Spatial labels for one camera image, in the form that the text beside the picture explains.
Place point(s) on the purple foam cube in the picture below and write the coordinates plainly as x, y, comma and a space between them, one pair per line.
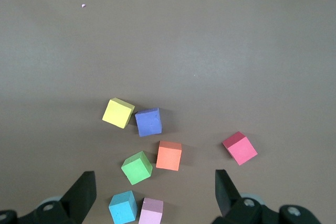
149, 123

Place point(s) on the brown table cover mat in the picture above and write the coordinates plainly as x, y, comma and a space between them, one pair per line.
210, 37

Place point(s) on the red foam cube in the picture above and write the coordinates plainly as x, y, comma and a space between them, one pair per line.
241, 150

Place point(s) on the yellow foam cube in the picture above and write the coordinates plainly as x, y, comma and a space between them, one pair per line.
116, 113

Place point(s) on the light pink foam cube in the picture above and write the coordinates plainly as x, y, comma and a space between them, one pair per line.
151, 213

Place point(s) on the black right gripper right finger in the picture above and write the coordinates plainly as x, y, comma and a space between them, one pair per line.
236, 208

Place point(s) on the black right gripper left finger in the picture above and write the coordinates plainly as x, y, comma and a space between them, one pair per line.
76, 203

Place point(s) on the green foam cube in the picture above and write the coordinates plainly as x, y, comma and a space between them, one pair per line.
136, 169

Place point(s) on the orange foam cube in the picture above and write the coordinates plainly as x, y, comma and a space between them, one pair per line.
168, 157

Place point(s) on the cyan foam cube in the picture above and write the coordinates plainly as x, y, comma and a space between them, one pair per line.
122, 209

